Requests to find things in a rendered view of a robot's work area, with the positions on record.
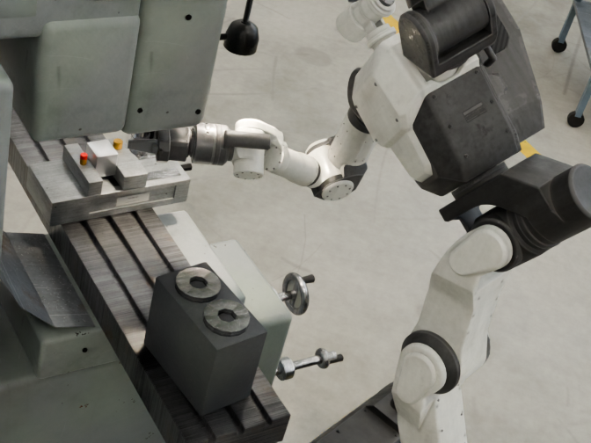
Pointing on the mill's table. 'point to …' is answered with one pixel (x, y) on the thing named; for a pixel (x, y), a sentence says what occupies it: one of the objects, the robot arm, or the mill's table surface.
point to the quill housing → (173, 63)
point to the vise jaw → (128, 169)
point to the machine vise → (99, 188)
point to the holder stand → (204, 337)
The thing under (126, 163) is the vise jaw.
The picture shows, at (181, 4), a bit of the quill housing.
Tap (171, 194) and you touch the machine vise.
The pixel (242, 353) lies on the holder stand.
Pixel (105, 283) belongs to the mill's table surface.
